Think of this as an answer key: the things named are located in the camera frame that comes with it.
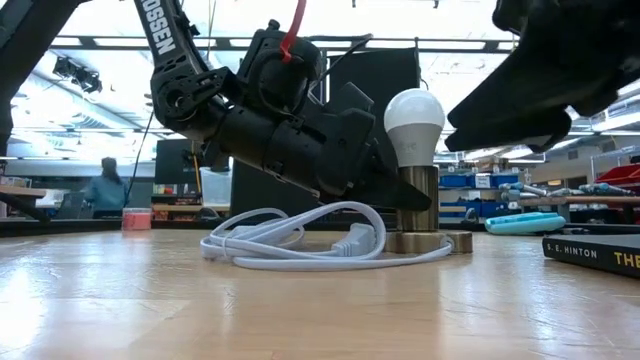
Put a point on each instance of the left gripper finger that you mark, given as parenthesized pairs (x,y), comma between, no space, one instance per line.
(395,197)

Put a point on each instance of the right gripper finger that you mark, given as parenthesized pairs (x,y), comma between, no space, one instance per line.
(520,95)
(500,140)

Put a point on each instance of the brass lamp base with socket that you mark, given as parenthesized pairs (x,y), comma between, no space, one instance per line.
(422,222)

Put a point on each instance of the white lightbulb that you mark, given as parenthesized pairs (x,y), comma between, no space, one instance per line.
(414,115)

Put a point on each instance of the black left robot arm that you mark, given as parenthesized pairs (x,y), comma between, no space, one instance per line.
(160,35)

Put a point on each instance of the wide blue storage bin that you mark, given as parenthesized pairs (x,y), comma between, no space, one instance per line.
(480,209)

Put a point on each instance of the teal calculator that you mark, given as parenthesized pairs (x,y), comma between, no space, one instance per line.
(525,223)

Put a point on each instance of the translucent white storage bin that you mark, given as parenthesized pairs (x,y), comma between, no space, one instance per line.
(216,187)

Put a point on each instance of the wooden workbench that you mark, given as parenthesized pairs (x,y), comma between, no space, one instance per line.
(600,200)

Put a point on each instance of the red storage bin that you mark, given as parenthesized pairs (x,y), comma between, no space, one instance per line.
(620,175)

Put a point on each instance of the black Outsiders paperback book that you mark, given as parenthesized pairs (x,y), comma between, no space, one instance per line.
(590,255)

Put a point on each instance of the black monitor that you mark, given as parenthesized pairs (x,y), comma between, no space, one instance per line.
(170,165)

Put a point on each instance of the small pink cup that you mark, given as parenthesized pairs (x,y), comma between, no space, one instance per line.
(136,220)

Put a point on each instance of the person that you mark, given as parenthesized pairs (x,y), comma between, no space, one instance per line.
(106,192)

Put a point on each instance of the wooden side table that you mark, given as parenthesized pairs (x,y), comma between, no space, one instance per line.
(20,191)

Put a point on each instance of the black aluminium table frame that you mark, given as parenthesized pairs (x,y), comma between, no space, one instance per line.
(75,227)

